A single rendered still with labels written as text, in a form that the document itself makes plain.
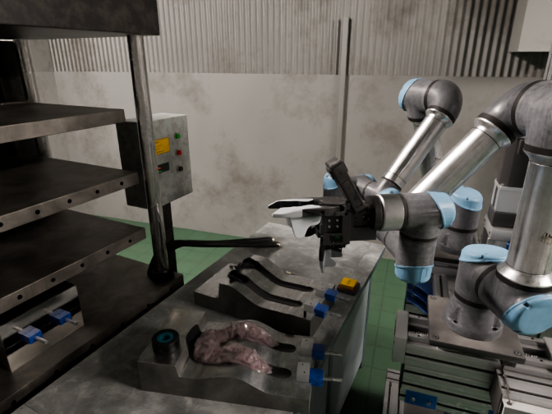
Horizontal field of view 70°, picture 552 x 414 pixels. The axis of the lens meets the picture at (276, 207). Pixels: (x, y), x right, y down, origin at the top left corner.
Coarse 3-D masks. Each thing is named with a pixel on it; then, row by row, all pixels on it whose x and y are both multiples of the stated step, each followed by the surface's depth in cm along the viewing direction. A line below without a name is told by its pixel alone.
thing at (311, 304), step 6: (306, 300) 140; (312, 300) 140; (318, 300) 141; (306, 306) 138; (312, 306) 137; (318, 306) 139; (324, 306) 139; (312, 312) 138; (318, 312) 137; (324, 312) 136; (330, 312) 137
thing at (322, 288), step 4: (320, 284) 150; (324, 284) 150; (328, 284) 150; (316, 288) 147; (320, 288) 147; (324, 288) 147; (328, 288) 150; (316, 292) 148; (320, 292) 147; (324, 292) 147; (328, 292) 147; (332, 292) 147; (336, 292) 147; (320, 296) 148; (324, 296) 147; (328, 296) 146; (332, 296) 146; (336, 296) 147; (340, 296) 147; (328, 300) 147; (332, 300) 146; (344, 300) 146; (348, 300) 145
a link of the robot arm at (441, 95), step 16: (448, 80) 128; (432, 96) 128; (448, 96) 124; (432, 112) 125; (448, 112) 123; (416, 128) 128; (432, 128) 124; (416, 144) 124; (432, 144) 125; (400, 160) 125; (416, 160) 124; (384, 176) 126; (400, 176) 124; (368, 192) 128; (384, 192) 122; (400, 192) 123
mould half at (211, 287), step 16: (256, 256) 168; (224, 272) 170; (256, 272) 157; (272, 272) 161; (208, 288) 158; (224, 288) 148; (240, 288) 146; (272, 288) 153; (288, 288) 153; (208, 304) 155; (224, 304) 150; (240, 304) 147; (256, 304) 143; (272, 304) 144; (272, 320) 142; (288, 320) 138; (304, 320) 135; (320, 320) 145
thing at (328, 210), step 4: (312, 208) 72; (316, 208) 72; (320, 208) 72; (324, 208) 72; (328, 208) 72; (332, 208) 72; (336, 208) 73; (304, 212) 72; (308, 212) 72; (312, 212) 72; (316, 212) 72; (320, 212) 73; (324, 212) 72; (328, 212) 72; (332, 212) 72; (304, 216) 72; (308, 216) 72
